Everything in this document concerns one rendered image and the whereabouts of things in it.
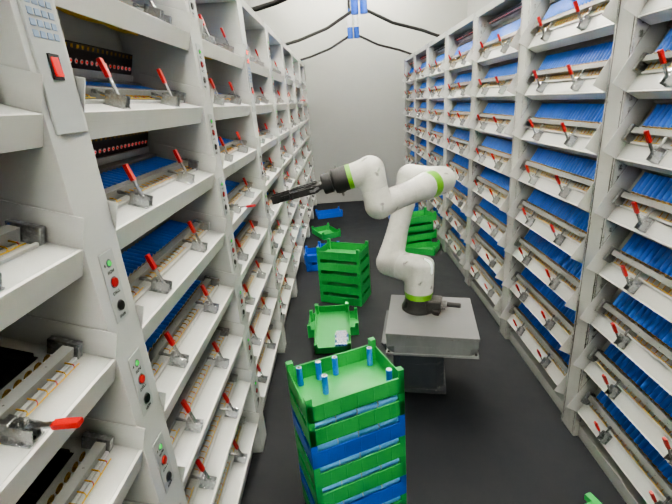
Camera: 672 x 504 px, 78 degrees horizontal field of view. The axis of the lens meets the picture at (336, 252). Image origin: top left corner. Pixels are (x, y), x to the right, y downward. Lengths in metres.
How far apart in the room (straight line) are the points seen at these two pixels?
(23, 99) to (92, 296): 0.29
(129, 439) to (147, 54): 1.00
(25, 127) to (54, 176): 0.08
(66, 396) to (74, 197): 0.29
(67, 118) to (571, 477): 1.78
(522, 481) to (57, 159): 1.65
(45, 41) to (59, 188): 0.20
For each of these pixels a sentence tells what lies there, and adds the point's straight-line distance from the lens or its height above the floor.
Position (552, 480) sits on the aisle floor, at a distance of 1.82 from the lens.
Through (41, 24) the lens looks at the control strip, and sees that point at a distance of 0.75.
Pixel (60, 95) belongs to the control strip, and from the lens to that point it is 0.74.
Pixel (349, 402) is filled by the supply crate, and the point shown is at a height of 0.51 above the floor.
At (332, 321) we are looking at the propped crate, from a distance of 2.48.
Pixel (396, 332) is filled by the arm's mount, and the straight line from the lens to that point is 1.76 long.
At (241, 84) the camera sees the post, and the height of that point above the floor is 1.40.
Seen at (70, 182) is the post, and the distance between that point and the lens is 0.73.
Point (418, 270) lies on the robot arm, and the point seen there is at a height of 0.59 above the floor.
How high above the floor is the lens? 1.29
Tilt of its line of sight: 20 degrees down
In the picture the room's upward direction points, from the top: 4 degrees counter-clockwise
